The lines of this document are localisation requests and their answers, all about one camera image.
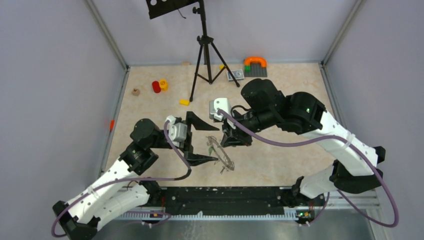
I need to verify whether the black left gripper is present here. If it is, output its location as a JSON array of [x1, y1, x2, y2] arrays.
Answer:
[[148, 112, 220, 165]]

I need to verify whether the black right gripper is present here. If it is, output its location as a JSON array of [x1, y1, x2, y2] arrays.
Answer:
[[221, 108, 277, 148]]

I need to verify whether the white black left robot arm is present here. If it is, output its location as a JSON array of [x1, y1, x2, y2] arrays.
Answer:
[[51, 111, 218, 240]]

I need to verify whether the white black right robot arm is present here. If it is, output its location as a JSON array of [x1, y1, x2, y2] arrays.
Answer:
[[209, 78, 386, 206]]

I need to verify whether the yellow lego brick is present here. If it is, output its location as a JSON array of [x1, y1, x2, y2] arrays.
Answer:
[[179, 99, 190, 106]]

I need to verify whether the yellow plastic cylinder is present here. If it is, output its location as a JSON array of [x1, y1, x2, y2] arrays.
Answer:
[[159, 78, 169, 92]]

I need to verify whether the blue playing card box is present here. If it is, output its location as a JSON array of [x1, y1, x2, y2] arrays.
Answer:
[[227, 69, 245, 82]]

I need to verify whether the red plastic cylinder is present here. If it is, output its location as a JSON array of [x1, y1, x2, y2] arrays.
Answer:
[[151, 81, 162, 94]]

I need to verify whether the green lego brick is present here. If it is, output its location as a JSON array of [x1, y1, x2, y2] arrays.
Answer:
[[244, 65, 251, 73]]

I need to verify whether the grey lego baseplate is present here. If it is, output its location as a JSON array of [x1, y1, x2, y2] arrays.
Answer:
[[244, 63, 268, 78]]

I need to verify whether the small wooden block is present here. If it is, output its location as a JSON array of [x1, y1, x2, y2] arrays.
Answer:
[[131, 88, 141, 97]]

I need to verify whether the orange plastic arch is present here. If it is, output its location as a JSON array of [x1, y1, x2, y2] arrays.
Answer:
[[243, 56, 268, 68]]

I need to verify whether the black tripod stand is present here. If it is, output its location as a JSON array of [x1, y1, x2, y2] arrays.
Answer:
[[189, 0, 241, 103]]

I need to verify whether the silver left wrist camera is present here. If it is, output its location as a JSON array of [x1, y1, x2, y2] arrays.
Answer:
[[166, 115, 188, 145]]

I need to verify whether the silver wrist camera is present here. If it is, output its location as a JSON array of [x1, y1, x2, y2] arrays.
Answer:
[[166, 115, 188, 145], [208, 97, 231, 122]]

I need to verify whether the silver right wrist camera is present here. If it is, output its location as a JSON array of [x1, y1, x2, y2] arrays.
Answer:
[[208, 97, 231, 122]]

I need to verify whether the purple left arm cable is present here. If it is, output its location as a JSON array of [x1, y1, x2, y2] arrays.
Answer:
[[50, 119, 193, 238]]

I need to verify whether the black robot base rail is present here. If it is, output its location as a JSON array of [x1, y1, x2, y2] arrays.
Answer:
[[141, 181, 326, 221]]

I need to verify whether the black perforated mount plate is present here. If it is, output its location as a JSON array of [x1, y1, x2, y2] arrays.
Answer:
[[146, 0, 198, 20]]

